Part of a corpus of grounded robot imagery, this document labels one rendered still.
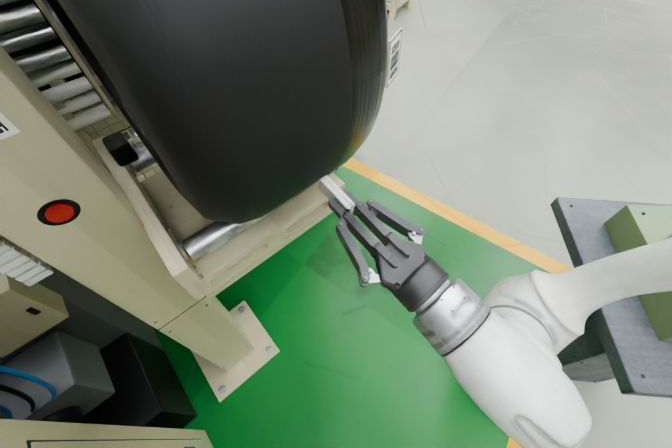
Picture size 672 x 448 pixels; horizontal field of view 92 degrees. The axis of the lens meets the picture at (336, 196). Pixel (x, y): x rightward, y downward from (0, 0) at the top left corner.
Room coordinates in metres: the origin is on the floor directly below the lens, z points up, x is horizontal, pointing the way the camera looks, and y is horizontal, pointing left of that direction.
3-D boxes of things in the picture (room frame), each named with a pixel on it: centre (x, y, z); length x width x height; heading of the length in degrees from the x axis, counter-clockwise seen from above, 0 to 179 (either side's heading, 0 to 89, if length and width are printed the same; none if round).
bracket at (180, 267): (0.36, 0.37, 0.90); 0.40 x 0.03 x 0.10; 41
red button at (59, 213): (0.25, 0.37, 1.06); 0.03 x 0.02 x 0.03; 131
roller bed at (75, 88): (0.62, 0.65, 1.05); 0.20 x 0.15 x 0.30; 131
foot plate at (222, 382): (0.29, 0.41, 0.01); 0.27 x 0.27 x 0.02; 41
